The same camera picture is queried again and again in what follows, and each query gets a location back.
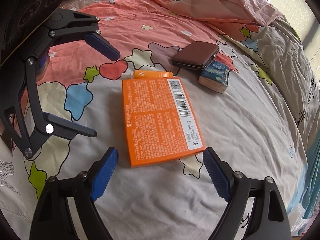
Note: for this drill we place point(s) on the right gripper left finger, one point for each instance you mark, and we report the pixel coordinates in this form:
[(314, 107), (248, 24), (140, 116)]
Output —
[(52, 218)]

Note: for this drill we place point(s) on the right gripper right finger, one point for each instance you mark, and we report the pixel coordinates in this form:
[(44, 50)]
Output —
[(268, 219)]

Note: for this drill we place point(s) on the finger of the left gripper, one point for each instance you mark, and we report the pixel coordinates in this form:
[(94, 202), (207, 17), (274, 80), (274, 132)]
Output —
[(65, 26), (47, 124)]

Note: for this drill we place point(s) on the orange cosmetic tube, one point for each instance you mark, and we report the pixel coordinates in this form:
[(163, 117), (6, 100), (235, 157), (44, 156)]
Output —
[(143, 74)]

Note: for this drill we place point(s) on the orange box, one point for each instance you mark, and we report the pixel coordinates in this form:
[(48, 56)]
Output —
[(160, 123)]

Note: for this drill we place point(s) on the brown zip case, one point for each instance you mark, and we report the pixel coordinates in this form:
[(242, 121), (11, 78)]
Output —
[(196, 56)]

